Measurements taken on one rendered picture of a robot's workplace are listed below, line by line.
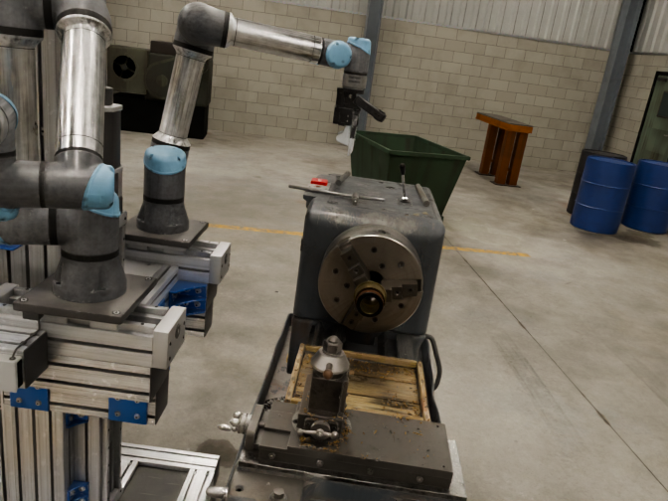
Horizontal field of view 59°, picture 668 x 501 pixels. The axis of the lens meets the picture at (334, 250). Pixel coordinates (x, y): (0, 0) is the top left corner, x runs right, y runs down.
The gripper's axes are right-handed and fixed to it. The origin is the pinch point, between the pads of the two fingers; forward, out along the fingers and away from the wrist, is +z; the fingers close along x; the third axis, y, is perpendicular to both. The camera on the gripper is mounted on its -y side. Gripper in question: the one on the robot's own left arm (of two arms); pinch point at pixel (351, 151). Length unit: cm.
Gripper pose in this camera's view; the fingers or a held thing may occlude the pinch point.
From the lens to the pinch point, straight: 197.7
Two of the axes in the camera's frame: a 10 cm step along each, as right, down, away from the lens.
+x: -0.8, 3.1, -9.5
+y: -9.9, -1.4, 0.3
